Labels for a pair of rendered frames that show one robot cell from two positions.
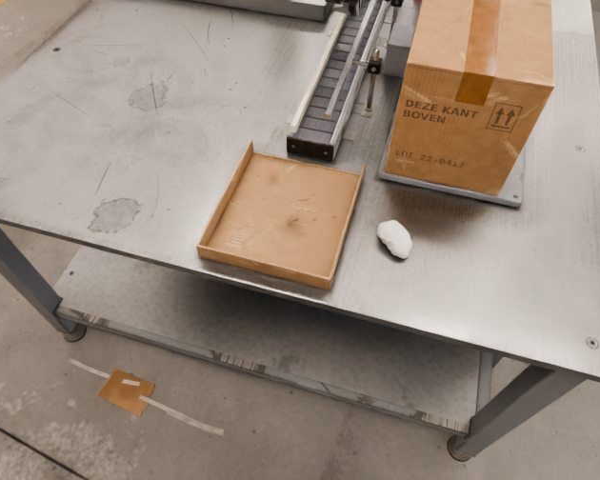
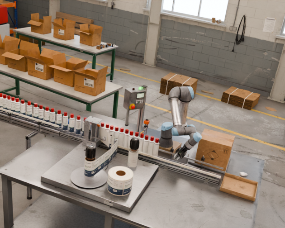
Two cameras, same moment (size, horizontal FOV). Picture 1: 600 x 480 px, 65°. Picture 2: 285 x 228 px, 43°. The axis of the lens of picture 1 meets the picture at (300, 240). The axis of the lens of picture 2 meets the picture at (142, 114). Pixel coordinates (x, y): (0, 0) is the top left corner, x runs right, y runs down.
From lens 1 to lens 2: 3.26 m
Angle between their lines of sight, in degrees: 69
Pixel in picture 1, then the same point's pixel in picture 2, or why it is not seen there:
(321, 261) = (250, 185)
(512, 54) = (226, 136)
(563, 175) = not seen: hidden behind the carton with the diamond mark
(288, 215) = (239, 187)
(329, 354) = not seen: outside the picture
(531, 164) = not seen: hidden behind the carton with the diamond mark
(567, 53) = (175, 138)
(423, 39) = (223, 143)
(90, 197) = (241, 219)
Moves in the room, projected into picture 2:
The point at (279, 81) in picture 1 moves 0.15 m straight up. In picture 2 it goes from (189, 182) to (192, 168)
